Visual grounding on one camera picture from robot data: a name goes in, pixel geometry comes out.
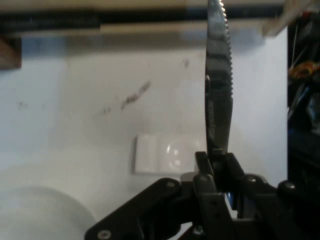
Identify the white ceramic cutlery rest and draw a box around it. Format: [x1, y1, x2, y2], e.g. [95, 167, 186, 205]
[131, 133, 209, 176]

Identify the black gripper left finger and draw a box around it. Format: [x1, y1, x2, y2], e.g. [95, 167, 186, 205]
[84, 151, 238, 240]

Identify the white round ceramic plate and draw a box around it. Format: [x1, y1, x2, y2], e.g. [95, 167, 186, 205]
[0, 186, 95, 240]

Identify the dark brown wooden cabinet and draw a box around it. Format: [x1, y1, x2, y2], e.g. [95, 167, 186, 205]
[0, 34, 23, 71]

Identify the steel serrated table knife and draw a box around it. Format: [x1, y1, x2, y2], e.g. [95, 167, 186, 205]
[204, 0, 235, 156]

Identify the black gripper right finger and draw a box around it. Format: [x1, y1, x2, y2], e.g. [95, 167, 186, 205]
[215, 152, 320, 240]

